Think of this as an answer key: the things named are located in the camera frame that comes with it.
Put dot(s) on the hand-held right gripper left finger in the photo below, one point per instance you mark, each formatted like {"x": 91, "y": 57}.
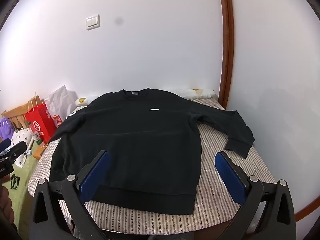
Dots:
{"x": 96, "y": 173}

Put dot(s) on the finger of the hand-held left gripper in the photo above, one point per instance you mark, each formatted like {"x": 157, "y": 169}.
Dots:
{"x": 16, "y": 150}

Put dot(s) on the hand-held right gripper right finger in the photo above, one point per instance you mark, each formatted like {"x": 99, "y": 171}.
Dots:
{"x": 230, "y": 177}

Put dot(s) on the black sweatshirt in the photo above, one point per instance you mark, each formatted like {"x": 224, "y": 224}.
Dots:
{"x": 130, "y": 140}

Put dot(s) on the white floral cloth bag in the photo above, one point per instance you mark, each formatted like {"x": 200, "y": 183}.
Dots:
{"x": 21, "y": 140}

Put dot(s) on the black clip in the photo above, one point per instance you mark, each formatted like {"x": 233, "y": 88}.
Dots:
{"x": 14, "y": 181}

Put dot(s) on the orange box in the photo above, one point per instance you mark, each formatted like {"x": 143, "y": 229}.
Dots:
{"x": 38, "y": 152}

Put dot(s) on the purple bag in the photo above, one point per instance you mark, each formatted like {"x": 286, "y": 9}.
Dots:
{"x": 6, "y": 128}

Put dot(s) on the white green plastic bottle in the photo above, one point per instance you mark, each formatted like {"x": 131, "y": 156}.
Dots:
{"x": 36, "y": 136}

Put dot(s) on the wooden slatted chair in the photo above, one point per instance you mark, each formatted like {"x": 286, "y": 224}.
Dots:
{"x": 17, "y": 113}

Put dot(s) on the red paper gift bag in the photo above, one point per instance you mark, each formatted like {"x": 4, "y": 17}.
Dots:
{"x": 40, "y": 122}

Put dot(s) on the striped bed sheet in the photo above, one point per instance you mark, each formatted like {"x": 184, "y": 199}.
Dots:
{"x": 220, "y": 140}

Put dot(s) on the green blanket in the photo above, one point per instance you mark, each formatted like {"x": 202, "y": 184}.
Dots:
{"x": 22, "y": 205}

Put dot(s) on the white plastic bag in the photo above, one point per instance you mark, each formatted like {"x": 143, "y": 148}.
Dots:
{"x": 61, "y": 102}

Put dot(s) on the brown wooden baseboard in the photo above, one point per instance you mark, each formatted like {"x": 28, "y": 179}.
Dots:
{"x": 308, "y": 208}

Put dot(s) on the brown wooden door frame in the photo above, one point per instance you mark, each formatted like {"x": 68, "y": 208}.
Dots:
{"x": 228, "y": 42}

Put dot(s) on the white wall light switch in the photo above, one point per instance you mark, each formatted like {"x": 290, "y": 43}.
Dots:
{"x": 93, "y": 22}

